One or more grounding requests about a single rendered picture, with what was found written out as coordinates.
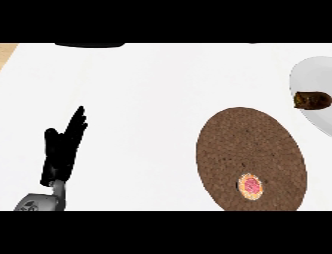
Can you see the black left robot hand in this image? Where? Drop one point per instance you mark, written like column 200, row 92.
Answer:
column 63, row 149

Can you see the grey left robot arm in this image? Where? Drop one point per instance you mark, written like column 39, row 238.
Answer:
column 44, row 201

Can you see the brown oval placemat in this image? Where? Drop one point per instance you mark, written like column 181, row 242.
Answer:
column 252, row 152

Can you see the orange pink sweet potato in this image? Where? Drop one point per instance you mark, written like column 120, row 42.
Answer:
column 250, row 186

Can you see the white round plate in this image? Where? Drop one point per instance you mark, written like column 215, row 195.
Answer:
column 327, row 89

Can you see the black rounded appliance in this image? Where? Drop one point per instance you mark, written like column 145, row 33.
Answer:
column 89, row 44

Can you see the dark brown food piece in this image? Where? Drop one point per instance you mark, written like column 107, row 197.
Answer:
column 312, row 100

